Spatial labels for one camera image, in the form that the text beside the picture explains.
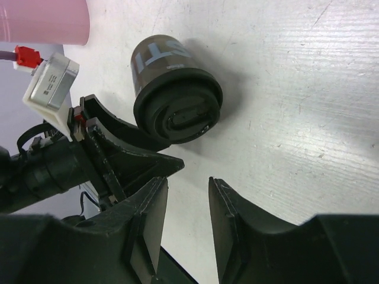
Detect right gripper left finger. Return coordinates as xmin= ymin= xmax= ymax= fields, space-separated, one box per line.
xmin=1 ymin=177 xmax=168 ymax=283

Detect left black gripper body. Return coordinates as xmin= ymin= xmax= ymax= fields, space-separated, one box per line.
xmin=1 ymin=124 xmax=93 ymax=213

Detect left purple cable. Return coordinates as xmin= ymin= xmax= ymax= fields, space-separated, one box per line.
xmin=0 ymin=50 xmax=18 ymax=62

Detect grey paper coffee cup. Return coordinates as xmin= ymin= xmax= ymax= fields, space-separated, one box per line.
xmin=130 ymin=34 xmax=197 ymax=95

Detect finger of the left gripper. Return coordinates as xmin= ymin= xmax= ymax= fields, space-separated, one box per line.
xmin=79 ymin=94 xmax=171 ymax=151
xmin=85 ymin=118 xmax=184 ymax=202

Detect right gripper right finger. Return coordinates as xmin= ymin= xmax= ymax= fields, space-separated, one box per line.
xmin=208 ymin=178 xmax=378 ymax=283

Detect pink straw holder cup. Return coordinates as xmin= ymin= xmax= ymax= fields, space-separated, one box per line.
xmin=1 ymin=0 xmax=90 ymax=45

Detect black coffee cup lid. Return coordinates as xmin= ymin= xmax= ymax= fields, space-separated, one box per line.
xmin=133 ymin=68 xmax=223 ymax=144

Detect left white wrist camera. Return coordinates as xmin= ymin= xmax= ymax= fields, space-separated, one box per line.
xmin=23 ymin=53 xmax=79 ymax=142

